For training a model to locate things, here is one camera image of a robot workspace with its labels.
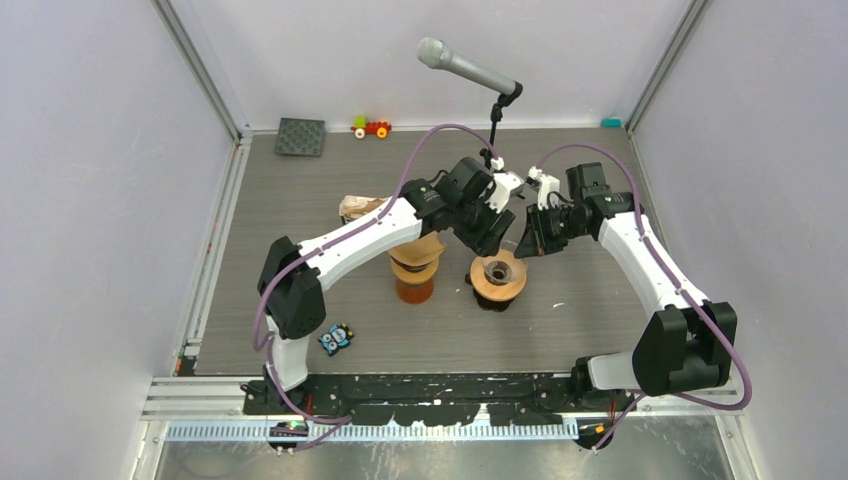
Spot blue owl sticker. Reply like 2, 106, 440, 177
318, 323, 355, 357

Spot wooden ring collar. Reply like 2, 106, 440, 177
468, 249, 527, 302

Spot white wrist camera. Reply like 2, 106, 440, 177
486, 157, 525, 214
526, 166, 564, 210

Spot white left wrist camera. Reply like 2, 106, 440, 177
486, 157, 525, 214

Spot brown plastic dripper with handle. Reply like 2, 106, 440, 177
464, 273, 523, 312

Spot black microphone tripod stand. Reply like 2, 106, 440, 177
480, 84, 523, 168

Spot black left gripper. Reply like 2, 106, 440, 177
452, 191, 514, 257

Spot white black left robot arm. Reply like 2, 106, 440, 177
254, 157, 524, 414

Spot orange glass carafe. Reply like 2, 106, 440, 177
395, 279, 434, 305

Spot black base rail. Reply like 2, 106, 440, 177
240, 373, 633, 426

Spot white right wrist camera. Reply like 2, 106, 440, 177
526, 166, 564, 210

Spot grey microphone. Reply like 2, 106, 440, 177
416, 37, 523, 98

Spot teal block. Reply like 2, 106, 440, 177
600, 118, 623, 128

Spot brown paper coffee filter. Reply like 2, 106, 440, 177
388, 232, 445, 268

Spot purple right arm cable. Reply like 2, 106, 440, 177
535, 143, 754, 452

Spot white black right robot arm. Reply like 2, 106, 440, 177
514, 163, 737, 411

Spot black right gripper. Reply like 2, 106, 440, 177
516, 201, 589, 259

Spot orange coffee filter box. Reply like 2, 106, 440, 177
338, 195, 388, 225

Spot clear glass dripper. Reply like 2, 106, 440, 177
481, 257, 517, 285

